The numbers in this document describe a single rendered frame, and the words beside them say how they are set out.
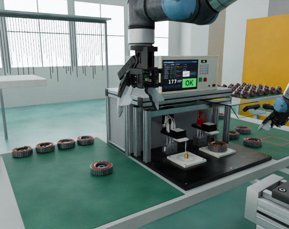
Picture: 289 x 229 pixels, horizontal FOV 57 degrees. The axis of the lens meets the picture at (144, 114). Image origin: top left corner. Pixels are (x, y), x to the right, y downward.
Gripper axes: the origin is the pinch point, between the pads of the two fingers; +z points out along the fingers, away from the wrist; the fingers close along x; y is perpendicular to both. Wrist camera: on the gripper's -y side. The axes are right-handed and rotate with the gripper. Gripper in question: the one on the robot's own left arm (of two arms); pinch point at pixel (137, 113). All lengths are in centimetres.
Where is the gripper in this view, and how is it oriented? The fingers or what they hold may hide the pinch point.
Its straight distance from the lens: 80.9
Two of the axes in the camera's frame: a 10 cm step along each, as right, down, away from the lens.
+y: 6.0, 1.8, -7.8
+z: 0.0, 9.7, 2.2
